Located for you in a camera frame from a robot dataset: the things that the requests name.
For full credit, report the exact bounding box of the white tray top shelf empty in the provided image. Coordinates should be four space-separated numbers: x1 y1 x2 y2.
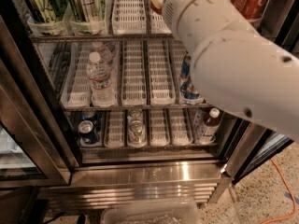
111 0 147 35

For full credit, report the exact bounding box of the rear clear water bottle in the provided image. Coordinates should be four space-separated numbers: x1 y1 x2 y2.
92 42 114 68

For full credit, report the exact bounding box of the blue pepsi can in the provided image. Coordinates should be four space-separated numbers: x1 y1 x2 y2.
82 110 101 132
78 120 100 146

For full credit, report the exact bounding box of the silver soda can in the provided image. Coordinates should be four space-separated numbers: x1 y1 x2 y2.
127 108 144 122
128 119 146 147

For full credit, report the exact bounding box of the blue red bull can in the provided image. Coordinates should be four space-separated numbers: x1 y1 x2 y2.
184 82 200 104
179 54 192 93

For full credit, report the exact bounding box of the clear plastic bin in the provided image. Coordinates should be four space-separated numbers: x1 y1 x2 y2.
100 198 201 224

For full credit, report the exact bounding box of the white tray middle shelf centre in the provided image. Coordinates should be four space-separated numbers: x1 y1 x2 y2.
121 41 147 105

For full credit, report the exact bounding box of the green tall can left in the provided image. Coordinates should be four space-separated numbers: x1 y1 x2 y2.
24 0 67 35

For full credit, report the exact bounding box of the brown tea bottle white cap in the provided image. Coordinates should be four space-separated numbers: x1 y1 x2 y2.
194 108 221 144

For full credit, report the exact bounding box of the rear blue red bull can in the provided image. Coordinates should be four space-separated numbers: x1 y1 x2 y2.
179 54 192 93

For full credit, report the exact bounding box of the rear blue pepsi can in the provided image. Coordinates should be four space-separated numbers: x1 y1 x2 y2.
82 110 101 132

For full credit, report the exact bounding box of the front silver soda can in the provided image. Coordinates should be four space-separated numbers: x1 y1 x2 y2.
128 119 146 147

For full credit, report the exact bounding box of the green tall can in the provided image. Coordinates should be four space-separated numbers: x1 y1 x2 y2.
68 0 104 35
24 0 67 35

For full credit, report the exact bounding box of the rear silver soda can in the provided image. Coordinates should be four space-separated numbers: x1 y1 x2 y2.
127 108 144 122

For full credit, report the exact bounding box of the clear water bottle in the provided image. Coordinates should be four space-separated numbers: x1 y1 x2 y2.
86 51 115 107
92 42 114 68

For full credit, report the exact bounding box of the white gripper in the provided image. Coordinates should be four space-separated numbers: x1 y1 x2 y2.
143 0 233 39

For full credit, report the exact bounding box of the stainless steel fridge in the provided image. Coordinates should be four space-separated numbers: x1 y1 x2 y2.
0 0 299 213

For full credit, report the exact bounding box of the open glass fridge door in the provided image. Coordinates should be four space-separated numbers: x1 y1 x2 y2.
232 121 293 185

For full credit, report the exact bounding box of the front blue red bull can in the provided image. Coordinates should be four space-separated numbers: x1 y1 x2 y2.
184 82 200 104

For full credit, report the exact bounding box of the front clear water bottle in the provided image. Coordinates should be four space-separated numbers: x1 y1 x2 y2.
86 51 115 107

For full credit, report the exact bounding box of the front blue pepsi can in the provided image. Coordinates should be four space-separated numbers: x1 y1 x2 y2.
78 120 100 146

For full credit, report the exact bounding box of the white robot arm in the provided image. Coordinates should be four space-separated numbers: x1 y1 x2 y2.
150 0 299 142

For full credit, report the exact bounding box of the orange extension cable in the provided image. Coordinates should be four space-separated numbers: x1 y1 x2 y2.
260 158 298 224

